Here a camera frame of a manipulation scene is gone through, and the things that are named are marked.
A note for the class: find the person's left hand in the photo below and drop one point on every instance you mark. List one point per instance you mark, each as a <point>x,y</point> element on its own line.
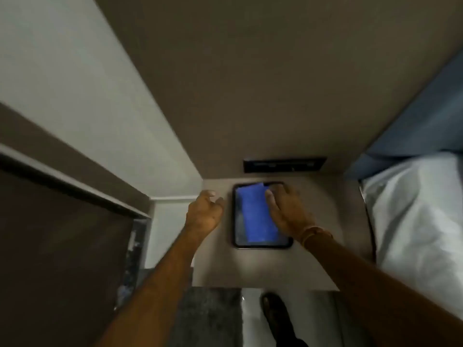
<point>204,213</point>

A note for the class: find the person's right hand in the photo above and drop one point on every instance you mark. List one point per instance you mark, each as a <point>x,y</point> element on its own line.
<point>289,213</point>

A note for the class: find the blue cleaning cloth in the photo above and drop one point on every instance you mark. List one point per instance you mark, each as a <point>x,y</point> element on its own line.
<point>255,216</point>

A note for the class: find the brown wooden door frame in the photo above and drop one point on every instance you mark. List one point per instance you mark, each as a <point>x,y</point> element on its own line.
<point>72,158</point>

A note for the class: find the person's left forearm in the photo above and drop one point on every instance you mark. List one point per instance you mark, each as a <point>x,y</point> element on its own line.
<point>159,285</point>

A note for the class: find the person's right forearm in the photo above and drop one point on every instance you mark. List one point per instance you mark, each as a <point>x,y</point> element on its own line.
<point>361,285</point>

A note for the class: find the brown wooden door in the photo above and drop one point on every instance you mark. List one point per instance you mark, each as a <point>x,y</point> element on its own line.
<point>54,267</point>

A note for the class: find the black rectangular tray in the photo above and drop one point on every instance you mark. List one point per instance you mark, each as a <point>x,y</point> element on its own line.
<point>239,241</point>

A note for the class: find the beige bedside table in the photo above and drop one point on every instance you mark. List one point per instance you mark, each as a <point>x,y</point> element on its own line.
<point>217,261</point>

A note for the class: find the grey floor rug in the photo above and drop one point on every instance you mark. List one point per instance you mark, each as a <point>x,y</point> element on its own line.
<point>209,318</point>

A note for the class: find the black shoe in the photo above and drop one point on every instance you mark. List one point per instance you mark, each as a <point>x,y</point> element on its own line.
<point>275,318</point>

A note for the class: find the white bed pillow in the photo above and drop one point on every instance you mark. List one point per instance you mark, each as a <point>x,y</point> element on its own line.
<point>416,231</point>

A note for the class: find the blue padded headboard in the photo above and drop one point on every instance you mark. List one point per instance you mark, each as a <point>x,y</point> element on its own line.
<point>427,122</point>

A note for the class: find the black switch panel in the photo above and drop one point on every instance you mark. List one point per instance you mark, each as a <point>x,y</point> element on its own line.
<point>282,165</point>

